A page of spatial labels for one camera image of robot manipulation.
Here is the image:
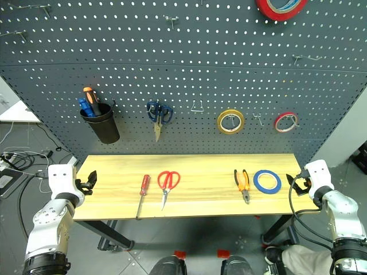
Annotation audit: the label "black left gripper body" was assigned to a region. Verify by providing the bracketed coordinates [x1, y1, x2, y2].
[75, 178, 93, 196]

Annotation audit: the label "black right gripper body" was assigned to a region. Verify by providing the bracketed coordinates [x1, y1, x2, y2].
[294, 172, 312, 197]

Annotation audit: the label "dark grey metal pegboard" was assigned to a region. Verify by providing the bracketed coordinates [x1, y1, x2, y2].
[0, 0, 367, 172]

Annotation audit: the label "blue tape roll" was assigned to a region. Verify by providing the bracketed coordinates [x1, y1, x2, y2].
[253, 170, 283, 195]

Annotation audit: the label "black table leg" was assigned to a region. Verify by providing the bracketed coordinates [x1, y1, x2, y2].
[75, 219, 135, 252]
[261, 214, 296, 245]

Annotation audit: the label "black plastic cup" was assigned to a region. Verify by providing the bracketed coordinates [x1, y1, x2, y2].
[79, 103, 120, 144]

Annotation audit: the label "thin red tape roll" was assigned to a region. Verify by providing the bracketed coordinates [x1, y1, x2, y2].
[273, 112, 299, 133]

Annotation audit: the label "black box on floor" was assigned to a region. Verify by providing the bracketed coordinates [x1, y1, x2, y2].
[351, 142, 367, 174]

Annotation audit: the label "beige trouser leg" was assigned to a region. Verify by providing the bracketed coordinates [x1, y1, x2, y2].
[281, 243, 335, 275]

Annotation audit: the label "black white shoe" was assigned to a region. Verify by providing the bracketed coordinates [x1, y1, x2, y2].
[264, 246, 284, 266]

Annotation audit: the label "white power strip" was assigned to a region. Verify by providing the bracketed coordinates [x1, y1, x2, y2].
[0, 153, 18, 172]

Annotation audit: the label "yellow tape roll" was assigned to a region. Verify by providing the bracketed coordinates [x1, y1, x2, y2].
[216, 109, 245, 135]

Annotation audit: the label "white side table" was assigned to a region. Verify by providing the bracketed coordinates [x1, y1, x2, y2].
[0, 100, 41, 124]

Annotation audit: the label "large red tape roll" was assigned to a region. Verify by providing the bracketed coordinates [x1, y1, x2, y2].
[255, 0, 309, 22]

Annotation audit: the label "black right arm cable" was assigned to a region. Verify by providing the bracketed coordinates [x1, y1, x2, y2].
[287, 170, 337, 254]

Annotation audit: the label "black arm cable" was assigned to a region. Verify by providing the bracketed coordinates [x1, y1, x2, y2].
[287, 170, 337, 254]
[17, 171, 50, 240]

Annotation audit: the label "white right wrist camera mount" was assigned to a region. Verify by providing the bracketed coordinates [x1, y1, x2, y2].
[304, 160, 335, 199]

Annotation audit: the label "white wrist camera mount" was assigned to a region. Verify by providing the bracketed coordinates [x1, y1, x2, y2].
[304, 160, 335, 199]
[48, 164, 78, 200]

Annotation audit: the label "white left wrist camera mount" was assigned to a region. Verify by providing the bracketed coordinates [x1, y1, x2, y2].
[48, 164, 78, 200]

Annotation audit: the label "orange handled pliers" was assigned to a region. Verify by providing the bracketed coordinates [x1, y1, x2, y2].
[233, 168, 251, 205]

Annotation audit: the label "red handled screwdriver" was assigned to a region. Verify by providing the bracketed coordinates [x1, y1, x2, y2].
[135, 174, 151, 218]

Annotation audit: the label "tangled floor cables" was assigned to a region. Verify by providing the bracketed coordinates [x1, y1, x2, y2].
[0, 123, 78, 195]

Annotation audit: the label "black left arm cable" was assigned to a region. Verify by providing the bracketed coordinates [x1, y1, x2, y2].
[17, 171, 50, 240]

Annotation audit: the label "blue screwdriver handle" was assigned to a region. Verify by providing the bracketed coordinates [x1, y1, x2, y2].
[78, 97, 96, 118]

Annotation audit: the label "orange black handled screwdriver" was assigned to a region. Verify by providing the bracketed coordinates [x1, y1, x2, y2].
[83, 87, 103, 117]

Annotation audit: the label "red handled scissors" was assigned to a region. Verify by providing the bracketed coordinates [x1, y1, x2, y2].
[157, 170, 181, 211]

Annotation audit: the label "blue handled scissors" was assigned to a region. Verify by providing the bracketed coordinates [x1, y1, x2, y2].
[146, 100, 174, 143]

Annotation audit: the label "wire loop pegboard hook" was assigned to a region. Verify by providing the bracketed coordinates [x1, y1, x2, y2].
[190, 99, 205, 113]

